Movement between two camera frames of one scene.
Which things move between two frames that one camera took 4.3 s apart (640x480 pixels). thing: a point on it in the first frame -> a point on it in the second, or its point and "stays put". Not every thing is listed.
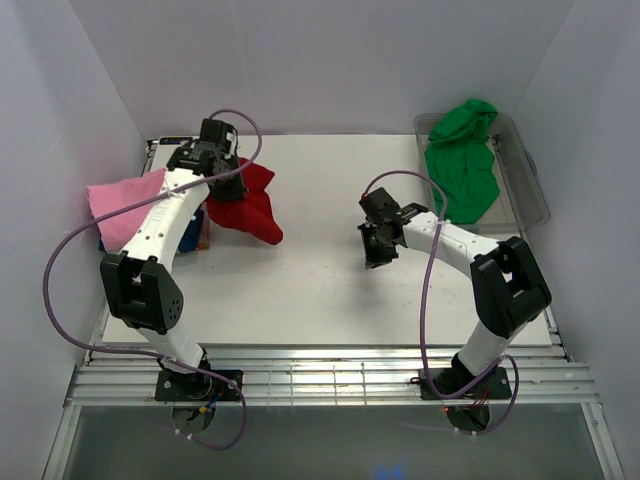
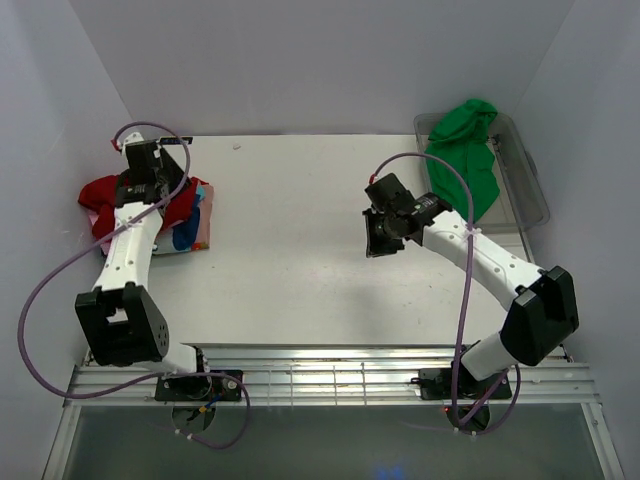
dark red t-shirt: (254, 213) -> (99, 195)
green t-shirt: (461, 161) stays put
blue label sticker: (173, 140) stays put
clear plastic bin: (522, 204) stays put
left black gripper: (237, 191) -> (172, 170)
